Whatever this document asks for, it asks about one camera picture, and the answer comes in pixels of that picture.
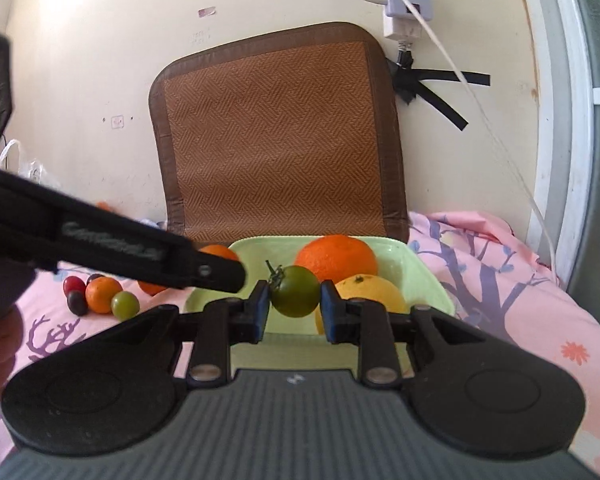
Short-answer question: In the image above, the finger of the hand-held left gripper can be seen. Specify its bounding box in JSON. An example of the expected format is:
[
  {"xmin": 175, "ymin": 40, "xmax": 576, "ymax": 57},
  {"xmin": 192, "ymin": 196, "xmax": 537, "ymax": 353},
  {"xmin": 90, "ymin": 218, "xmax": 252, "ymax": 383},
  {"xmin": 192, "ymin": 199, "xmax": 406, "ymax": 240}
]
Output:
[{"xmin": 172, "ymin": 246, "xmax": 246, "ymax": 294}]

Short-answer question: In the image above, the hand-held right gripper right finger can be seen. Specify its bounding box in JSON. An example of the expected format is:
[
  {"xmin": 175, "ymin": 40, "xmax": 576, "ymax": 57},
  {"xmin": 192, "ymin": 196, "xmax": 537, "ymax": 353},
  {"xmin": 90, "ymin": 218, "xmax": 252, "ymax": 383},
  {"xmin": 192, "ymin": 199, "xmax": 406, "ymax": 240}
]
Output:
[{"xmin": 321, "ymin": 282, "xmax": 486, "ymax": 387}]

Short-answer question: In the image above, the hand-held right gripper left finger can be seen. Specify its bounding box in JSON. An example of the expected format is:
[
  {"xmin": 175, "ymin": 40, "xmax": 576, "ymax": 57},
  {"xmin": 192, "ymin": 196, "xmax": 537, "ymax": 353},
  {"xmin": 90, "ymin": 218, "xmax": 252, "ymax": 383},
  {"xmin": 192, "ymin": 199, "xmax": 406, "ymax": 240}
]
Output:
[{"xmin": 130, "ymin": 280, "xmax": 272, "ymax": 388}]

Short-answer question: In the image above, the green tomato with stem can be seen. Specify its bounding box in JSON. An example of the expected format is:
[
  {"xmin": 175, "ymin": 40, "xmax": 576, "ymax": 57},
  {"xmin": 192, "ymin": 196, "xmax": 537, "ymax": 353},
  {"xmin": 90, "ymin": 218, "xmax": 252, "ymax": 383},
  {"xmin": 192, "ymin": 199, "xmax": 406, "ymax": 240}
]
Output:
[{"xmin": 265, "ymin": 260, "xmax": 322, "ymax": 319}]

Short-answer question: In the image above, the light green plastic tray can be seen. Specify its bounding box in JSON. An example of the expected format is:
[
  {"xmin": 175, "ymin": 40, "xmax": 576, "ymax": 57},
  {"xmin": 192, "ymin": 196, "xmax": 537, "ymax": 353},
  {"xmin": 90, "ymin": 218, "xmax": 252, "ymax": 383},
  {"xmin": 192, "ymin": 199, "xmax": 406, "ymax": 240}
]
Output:
[{"xmin": 184, "ymin": 236, "xmax": 457, "ymax": 378}]

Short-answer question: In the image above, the person's left hand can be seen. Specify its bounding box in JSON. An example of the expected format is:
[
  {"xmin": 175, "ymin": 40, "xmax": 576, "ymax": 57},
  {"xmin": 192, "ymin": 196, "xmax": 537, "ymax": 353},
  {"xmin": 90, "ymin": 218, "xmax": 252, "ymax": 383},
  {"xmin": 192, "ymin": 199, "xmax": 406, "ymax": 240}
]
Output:
[{"xmin": 0, "ymin": 307, "xmax": 27, "ymax": 431}]

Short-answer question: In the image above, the clear plastic bag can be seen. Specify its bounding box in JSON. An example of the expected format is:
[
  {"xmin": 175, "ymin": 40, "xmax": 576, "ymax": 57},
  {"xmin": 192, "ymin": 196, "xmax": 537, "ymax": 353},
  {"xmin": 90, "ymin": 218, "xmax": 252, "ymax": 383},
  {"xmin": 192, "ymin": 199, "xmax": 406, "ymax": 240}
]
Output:
[{"xmin": 0, "ymin": 139, "xmax": 62, "ymax": 192}]

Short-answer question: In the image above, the yellow citrus fruit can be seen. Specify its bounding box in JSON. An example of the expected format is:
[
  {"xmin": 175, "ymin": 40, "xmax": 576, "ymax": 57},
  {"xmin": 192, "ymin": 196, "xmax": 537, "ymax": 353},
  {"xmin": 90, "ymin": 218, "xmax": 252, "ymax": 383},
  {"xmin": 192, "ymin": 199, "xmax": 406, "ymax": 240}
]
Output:
[{"xmin": 315, "ymin": 274, "xmax": 408, "ymax": 336}]

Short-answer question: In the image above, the large orange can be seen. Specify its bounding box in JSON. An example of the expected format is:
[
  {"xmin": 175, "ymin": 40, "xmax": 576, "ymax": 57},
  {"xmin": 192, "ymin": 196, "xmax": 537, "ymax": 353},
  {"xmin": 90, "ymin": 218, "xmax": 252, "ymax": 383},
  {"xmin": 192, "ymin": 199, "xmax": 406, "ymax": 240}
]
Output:
[{"xmin": 294, "ymin": 234, "xmax": 379, "ymax": 285}]

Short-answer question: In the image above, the small green cherry tomato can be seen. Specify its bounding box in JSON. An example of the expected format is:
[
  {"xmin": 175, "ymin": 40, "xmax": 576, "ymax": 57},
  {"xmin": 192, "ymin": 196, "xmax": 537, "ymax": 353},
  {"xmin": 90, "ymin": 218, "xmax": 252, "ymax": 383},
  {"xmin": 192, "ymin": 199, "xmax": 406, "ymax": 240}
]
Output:
[{"xmin": 111, "ymin": 291, "xmax": 141, "ymax": 322}]

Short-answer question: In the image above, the brown woven seat mat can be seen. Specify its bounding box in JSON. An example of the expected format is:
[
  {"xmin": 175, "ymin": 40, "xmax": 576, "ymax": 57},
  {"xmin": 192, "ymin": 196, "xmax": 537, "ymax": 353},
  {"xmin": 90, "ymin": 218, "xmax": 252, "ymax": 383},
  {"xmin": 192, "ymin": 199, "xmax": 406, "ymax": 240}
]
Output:
[{"xmin": 148, "ymin": 21, "xmax": 411, "ymax": 251}]

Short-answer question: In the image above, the pink printed blanket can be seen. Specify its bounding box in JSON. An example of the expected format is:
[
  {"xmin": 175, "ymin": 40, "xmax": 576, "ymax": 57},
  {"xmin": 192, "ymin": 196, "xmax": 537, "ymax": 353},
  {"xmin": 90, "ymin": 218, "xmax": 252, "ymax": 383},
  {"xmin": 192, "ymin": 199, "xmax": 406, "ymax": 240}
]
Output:
[{"xmin": 0, "ymin": 210, "xmax": 600, "ymax": 480}]

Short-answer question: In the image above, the black tape strip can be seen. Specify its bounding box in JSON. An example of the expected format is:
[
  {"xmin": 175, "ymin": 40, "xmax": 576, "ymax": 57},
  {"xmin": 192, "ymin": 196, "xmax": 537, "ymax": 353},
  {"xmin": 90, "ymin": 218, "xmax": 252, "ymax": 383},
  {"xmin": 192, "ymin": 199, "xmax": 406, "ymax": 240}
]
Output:
[
  {"xmin": 412, "ymin": 82, "xmax": 469, "ymax": 132},
  {"xmin": 412, "ymin": 69, "xmax": 491, "ymax": 88}
]

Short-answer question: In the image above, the black plug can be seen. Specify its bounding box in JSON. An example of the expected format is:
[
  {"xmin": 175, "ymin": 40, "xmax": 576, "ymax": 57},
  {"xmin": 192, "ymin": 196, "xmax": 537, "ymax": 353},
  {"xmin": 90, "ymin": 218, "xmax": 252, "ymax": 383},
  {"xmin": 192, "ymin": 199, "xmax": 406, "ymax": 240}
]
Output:
[{"xmin": 395, "ymin": 37, "xmax": 415, "ymax": 68}]

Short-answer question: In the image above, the pale purple plug adapter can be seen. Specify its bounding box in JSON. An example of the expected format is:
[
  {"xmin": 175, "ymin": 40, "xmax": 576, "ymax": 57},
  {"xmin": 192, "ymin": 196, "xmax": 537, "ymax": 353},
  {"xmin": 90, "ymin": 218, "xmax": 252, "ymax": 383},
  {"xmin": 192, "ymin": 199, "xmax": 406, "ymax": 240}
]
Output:
[{"xmin": 384, "ymin": 0, "xmax": 435, "ymax": 18}]

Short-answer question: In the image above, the white window frame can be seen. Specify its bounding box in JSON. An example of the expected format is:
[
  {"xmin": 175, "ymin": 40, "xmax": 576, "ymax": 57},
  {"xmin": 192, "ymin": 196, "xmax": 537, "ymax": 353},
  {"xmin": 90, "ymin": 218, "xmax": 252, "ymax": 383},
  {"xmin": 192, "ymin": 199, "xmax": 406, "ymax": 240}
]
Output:
[{"xmin": 522, "ymin": 0, "xmax": 600, "ymax": 281}]

